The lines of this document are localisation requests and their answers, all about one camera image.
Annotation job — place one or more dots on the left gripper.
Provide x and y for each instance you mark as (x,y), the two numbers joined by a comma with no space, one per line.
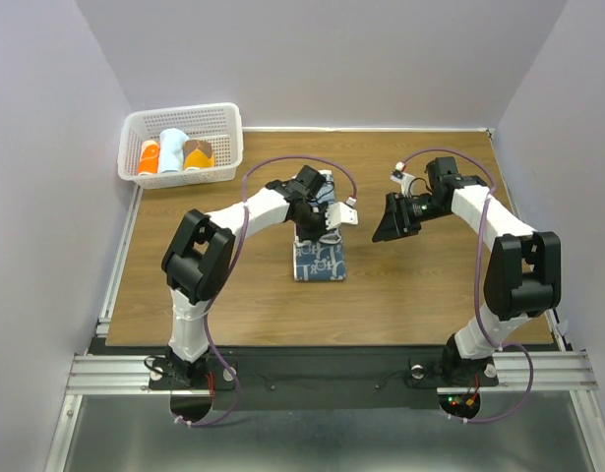
(319,231)

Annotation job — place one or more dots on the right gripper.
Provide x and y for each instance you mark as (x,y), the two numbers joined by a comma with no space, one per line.
(396,221)

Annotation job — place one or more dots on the blue white patterned towel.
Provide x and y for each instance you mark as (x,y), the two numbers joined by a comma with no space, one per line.
(319,260)

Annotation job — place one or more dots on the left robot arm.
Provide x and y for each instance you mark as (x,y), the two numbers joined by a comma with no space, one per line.
(198,260)

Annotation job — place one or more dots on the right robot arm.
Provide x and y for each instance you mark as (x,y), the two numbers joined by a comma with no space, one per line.
(518,268)

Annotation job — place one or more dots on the white plastic basket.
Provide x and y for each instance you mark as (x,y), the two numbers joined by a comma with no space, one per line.
(218,124)

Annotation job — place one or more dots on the yellow brown rolled towel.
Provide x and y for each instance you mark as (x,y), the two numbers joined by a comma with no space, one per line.
(198,154)

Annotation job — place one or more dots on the light blue rolled towel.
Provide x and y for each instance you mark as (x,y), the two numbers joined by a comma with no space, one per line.
(171,155)

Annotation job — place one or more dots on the orange rolled towel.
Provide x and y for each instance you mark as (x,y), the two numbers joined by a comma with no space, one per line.
(149,158)

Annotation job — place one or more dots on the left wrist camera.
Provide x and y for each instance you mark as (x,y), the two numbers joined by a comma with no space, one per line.
(341,213)

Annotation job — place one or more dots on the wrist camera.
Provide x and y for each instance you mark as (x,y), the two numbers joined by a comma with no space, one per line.
(341,213)
(402,178)

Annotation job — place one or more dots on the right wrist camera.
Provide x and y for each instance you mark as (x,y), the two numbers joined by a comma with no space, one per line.
(402,178)

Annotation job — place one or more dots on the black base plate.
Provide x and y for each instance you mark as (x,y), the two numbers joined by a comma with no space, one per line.
(322,377)

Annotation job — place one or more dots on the aluminium frame rail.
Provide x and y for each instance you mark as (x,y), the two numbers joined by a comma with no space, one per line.
(538,413)

